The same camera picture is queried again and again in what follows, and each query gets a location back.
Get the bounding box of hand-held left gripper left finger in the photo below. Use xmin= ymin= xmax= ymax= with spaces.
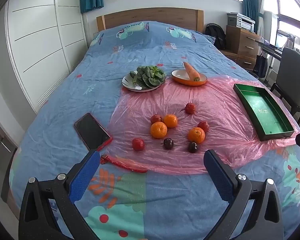
xmin=18 ymin=149 xmax=101 ymax=240

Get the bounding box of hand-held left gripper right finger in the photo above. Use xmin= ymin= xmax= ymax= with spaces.
xmin=203 ymin=149 xmax=284 ymax=240

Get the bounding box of orange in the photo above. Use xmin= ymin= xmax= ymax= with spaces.
xmin=163 ymin=114 xmax=178 ymax=128
xmin=188 ymin=127 xmax=206 ymax=144
xmin=150 ymin=122 xmax=168 ymax=139

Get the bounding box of green rectangular tray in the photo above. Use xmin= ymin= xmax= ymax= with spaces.
xmin=233 ymin=83 xmax=295 ymax=142

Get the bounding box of smartphone in red case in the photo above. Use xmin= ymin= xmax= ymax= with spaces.
xmin=74 ymin=113 xmax=113 ymax=152

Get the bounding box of pink plastic bag sheet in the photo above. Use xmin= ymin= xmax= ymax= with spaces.
xmin=100 ymin=76 xmax=300 ymax=175

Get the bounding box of grey office chair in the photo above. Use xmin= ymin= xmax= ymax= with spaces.
xmin=270 ymin=47 xmax=300 ymax=125

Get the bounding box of black hanging bag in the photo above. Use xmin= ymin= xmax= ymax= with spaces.
xmin=252 ymin=52 xmax=268 ymax=79

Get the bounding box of grey wooden cabinet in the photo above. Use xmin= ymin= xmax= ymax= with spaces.
xmin=0 ymin=110 xmax=19 ymax=210

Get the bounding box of grey desk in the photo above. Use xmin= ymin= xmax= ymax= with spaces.
xmin=255 ymin=36 xmax=284 ymax=60

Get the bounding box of white patterned plate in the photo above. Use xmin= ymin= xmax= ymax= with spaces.
xmin=122 ymin=71 xmax=165 ymax=93

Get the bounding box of low wooden nightstand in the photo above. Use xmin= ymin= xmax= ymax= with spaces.
xmin=221 ymin=49 xmax=257 ymax=71

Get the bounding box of orange oval dish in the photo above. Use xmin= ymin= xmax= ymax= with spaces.
xmin=171 ymin=69 xmax=207 ymax=86

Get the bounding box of carrot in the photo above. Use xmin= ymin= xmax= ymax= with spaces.
xmin=184 ymin=62 xmax=201 ymax=82

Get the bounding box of green bok choy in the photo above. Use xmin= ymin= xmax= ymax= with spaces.
xmin=130 ymin=65 xmax=166 ymax=88

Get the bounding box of wooden drawer cabinet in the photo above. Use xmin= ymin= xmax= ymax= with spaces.
xmin=225 ymin=25 xmax=262 ymax=55

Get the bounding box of white printer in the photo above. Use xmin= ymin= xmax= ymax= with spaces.
xmin=227 ymin=12 xmax=255 ymax=32

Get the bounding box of window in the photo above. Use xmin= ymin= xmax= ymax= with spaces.
xmin=265 ymin=0 xmax=300 ymax=55

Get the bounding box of black backpack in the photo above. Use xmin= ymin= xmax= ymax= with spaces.
xmin=205 ymin=23 xmax=227 ymax=50

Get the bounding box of white wardrobe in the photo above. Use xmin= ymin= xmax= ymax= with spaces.
xmin=5 ymin=0 xmax=88 ymax=113

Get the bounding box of wooden bed headboard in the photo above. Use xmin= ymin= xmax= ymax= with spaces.
xmin=96 ymin=8 xmax=205 ymax=34

